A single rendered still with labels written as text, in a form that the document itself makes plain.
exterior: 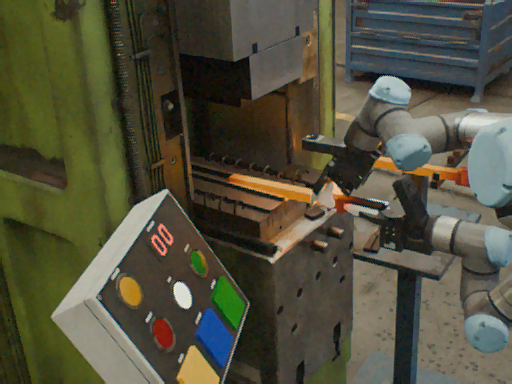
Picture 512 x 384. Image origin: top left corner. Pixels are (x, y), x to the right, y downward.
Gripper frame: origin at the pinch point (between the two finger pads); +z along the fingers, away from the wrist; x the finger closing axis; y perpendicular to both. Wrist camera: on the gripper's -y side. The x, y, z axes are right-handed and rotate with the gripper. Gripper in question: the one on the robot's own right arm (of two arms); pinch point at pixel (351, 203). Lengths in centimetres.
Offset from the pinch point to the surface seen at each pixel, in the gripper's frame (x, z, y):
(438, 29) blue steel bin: 368, 129, 53
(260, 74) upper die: -8.6, 16.5, -30.4
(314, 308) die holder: 1.0, 11.9, 33.7
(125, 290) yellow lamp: -67, 1, -16
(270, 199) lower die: -3.1, 20.3, 2.4
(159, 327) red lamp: -64, -3, -9
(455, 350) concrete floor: 85, 4, 102
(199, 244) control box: -42.2, 8.1, -8.8
